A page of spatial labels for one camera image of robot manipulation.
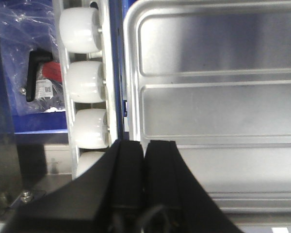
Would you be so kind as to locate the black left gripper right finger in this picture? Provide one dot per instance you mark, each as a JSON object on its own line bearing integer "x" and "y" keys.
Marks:
{"x": 175, "y": 201}

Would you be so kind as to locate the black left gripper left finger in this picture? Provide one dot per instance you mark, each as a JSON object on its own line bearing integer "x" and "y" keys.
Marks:
{"x": 114, "y": 184}

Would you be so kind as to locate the silver ribbed metal tray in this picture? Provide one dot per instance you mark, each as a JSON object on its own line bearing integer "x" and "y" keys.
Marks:
{"x": 215, "y": 77}

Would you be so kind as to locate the steel shelf front bar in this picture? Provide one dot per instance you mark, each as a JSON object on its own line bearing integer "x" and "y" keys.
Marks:
{"x": 257, "y": 222}

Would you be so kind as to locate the steel bolt and nut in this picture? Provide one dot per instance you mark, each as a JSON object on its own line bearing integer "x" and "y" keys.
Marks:
{"x": 26, "y": 196}

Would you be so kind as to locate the left white roller track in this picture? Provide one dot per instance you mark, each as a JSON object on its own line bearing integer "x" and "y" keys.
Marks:
{"x": 84, "y": 37}

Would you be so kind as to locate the blue bin lower left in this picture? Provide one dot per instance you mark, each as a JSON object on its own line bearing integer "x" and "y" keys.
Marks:
{"x": 28, "y": 27}

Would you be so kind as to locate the black handle in plastic bag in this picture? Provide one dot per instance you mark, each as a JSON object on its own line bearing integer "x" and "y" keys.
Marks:
{"x": 35, "y": 58}

